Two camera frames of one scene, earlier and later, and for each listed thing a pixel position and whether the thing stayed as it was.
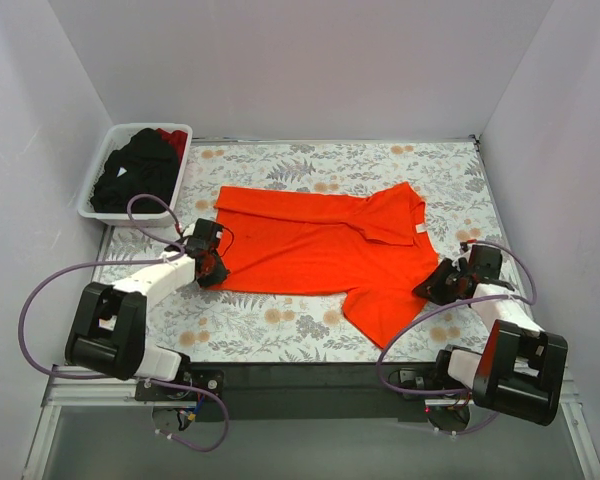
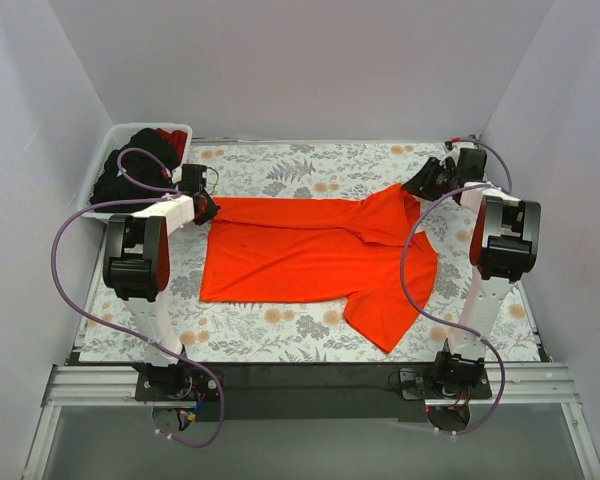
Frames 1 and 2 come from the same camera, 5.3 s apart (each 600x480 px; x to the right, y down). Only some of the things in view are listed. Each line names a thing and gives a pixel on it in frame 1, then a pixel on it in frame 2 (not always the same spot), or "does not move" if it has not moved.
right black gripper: [441, 284] → [425, 176]
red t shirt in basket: [177, 138] does not move
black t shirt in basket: [146, 165] does not move
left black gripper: [213, 267] → [206, 208]
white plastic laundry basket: [115, 134] does not move
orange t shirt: [369, 251] does not move
